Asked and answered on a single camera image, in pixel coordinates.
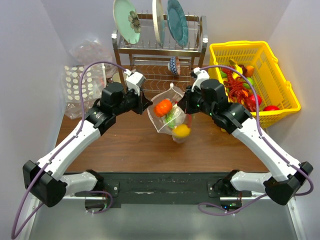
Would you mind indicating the orange toy pumpkin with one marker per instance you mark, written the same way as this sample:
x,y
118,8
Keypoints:
x,y
163,108

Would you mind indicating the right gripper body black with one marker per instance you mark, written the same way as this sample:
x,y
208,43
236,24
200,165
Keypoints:
x,y
195,103

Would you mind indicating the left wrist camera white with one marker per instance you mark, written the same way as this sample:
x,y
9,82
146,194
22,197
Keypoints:
x,y
134,81

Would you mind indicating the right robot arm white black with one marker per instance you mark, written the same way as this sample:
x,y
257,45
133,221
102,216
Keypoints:
x,y
286,174

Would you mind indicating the dark teal plate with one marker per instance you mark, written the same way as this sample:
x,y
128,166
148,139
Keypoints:
x,y
177,23

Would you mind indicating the red toy apple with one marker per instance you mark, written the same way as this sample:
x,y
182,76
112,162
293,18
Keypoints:
x,y
270,108

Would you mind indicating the metal dish rack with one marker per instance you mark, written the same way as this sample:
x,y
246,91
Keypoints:
x,y
148,58

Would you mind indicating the blue patterned bowl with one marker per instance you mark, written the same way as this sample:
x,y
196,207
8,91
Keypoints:
x,y
174,66

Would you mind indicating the white toy cauliflower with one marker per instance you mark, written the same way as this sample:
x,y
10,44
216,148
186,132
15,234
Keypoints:
x,y
174,118

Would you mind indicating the mint green flower plate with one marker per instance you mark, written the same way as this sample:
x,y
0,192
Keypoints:
x,y
127,21

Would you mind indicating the yellow plastic basket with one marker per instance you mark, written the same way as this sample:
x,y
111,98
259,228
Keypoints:
x,y
269,81

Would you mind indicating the polka dot zip bag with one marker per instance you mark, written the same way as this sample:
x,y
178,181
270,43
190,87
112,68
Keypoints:
x,y
174,94

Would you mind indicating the polka dot bag stack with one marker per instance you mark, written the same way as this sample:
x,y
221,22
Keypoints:
x,y
90,88

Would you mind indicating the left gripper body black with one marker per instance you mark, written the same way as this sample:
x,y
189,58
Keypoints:
x,y
133,101

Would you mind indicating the round red toy fruit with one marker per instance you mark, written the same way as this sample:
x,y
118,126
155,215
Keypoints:
x,y
259,99

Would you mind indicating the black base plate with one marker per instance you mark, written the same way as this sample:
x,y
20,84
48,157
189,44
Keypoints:
x,y
163,188

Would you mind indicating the green toy apple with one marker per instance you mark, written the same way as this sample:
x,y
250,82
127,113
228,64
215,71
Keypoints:
x,y
251,81

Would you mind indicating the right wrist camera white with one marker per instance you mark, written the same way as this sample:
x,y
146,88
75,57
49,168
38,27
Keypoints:
x,y
200,76

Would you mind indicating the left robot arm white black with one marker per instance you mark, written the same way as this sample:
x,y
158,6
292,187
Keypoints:
x,y
44,178

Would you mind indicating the cream enamel mug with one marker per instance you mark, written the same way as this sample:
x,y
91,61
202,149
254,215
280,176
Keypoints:
x,y
116,78

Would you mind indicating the red toy lobster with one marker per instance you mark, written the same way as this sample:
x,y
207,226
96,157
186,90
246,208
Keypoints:
x,y
236,90

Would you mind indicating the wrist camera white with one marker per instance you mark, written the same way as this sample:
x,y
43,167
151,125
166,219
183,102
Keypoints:
x,y
134,81
200,76

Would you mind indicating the yellow toy banana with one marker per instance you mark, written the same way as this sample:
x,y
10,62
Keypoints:
x,y
236,67

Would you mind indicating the crumpled clear plastic bag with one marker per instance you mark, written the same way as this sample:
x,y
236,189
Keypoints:
x,y
91,50

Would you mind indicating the cream rimmed plate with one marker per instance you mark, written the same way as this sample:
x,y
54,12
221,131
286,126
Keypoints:
x,y
158,22

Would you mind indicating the yellow toy lemon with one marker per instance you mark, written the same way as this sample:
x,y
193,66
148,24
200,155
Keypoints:
x,y
182,131

